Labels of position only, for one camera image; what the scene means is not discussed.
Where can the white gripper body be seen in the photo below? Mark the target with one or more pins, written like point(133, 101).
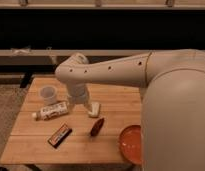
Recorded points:
point(78, 94)

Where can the translucent white cup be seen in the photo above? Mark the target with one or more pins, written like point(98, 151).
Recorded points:
point(48, 94)

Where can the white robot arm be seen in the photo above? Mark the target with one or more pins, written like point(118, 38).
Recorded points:
point(173, 106)

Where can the white labelled bottle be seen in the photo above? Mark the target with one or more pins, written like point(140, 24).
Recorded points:
point(51, 111)

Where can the black orange snack bar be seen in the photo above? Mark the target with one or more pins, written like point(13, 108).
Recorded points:
point(57, 138)

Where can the wooden table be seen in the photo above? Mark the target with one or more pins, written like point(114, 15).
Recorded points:
point(28, 142)

